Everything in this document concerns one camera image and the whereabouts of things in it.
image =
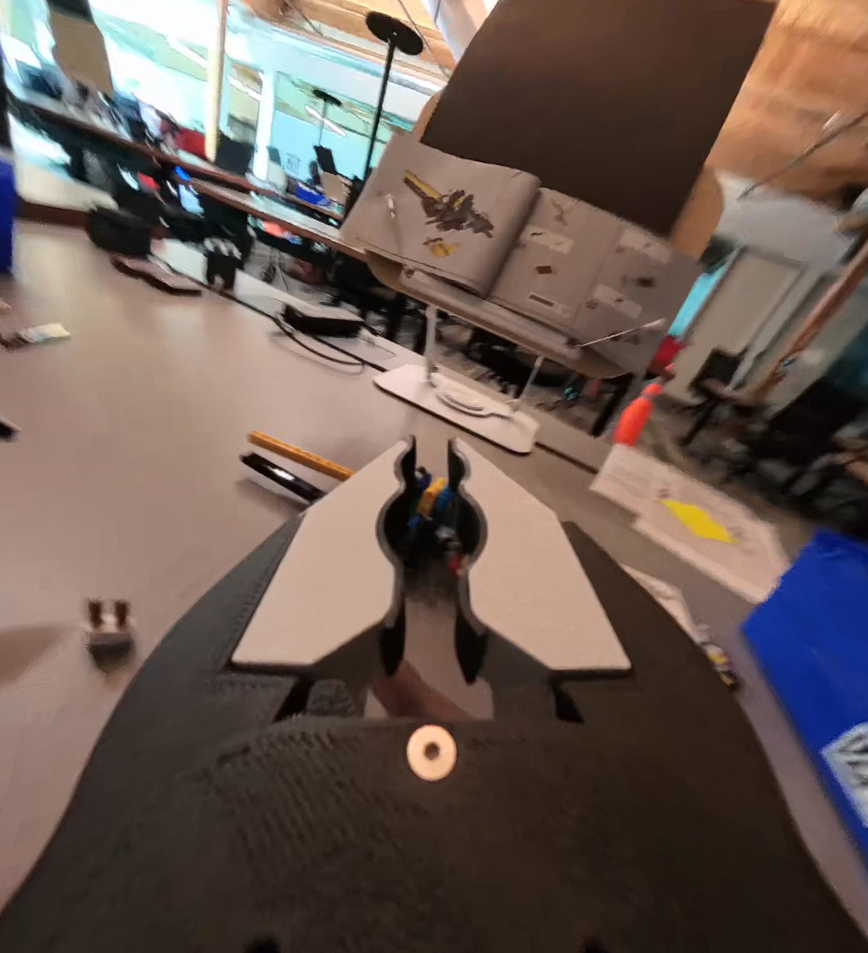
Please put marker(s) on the black floor lamp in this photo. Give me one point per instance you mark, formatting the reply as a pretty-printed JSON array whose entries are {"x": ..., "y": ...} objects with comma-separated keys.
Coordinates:
[{"x": 393, "y": 33}]

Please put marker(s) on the yellow lego beam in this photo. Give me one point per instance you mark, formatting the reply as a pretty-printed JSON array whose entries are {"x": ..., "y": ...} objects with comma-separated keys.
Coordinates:
[{"x": 300, "y": 454}]

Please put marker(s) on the black backing board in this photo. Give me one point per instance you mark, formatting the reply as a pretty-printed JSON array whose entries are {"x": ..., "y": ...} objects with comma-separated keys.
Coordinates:
[{"x": 598, "y": 97}]

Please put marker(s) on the flat brown block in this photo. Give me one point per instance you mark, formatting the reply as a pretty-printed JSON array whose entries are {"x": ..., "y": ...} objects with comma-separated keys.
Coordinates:
[{"x": 155, "y": 275}]

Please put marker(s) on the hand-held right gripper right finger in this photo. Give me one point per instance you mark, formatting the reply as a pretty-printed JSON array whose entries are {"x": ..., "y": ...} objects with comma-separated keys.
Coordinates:
[{"x": 546, "y": 595}]

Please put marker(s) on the small loose lego pieces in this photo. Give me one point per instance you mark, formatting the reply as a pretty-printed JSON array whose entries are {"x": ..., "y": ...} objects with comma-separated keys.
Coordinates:
[{"x": 721, "y": 662}]

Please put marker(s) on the printed paper sheets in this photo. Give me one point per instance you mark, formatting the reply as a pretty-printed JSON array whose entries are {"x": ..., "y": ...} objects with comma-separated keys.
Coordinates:
[{"x": 635, "y": 476}]

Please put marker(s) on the yellow paper piece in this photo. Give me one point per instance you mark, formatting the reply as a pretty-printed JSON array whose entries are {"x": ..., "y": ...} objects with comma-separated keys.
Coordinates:
[{"x": 698, "y": 520}]

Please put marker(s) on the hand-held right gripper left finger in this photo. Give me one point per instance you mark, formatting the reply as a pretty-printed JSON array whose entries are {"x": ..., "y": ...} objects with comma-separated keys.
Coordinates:
[{"x": 315, "y": 588}]

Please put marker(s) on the open lego instruction book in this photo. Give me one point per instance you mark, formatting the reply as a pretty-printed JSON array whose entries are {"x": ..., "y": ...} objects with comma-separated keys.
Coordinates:
[{"x": 479, "y": 238}]

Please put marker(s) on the small grey brown lego piece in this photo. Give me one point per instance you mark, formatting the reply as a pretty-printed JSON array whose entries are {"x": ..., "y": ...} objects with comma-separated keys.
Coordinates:
[{"x": 110, "y": 633}]

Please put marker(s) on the multicoloured lego gear assembly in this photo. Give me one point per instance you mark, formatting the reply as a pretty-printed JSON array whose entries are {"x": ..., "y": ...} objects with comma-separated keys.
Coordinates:
[{"x": 430, "y": 514}]

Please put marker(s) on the black box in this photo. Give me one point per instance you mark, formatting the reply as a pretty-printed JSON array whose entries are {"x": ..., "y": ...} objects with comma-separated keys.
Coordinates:
[{"x": 120, "y": 232}]

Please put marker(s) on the black power adapter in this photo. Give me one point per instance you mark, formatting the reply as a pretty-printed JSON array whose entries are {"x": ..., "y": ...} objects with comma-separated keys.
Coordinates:
[{"x": 322, "y": 319}]

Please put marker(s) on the orange traffic cone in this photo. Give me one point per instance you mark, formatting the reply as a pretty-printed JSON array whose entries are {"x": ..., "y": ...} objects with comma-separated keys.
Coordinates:
[{"x": 635, "y": 417}]

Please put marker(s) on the background work desk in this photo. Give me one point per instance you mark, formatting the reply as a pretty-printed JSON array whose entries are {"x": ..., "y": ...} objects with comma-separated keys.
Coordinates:
[{"x": 181, "y": 167}]

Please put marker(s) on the black lego piece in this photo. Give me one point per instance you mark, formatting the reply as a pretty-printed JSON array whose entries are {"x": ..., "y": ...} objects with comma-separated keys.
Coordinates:
[{"x": 281, "y": 476}]

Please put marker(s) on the white book stand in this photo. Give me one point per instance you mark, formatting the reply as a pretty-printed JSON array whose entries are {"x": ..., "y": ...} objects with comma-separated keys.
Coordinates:
[{"x": 464, "y": 402}]

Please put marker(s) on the black charger with white plugs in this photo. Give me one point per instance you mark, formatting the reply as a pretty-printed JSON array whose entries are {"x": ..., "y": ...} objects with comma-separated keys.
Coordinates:
[{"x": 223, "y": 260}]

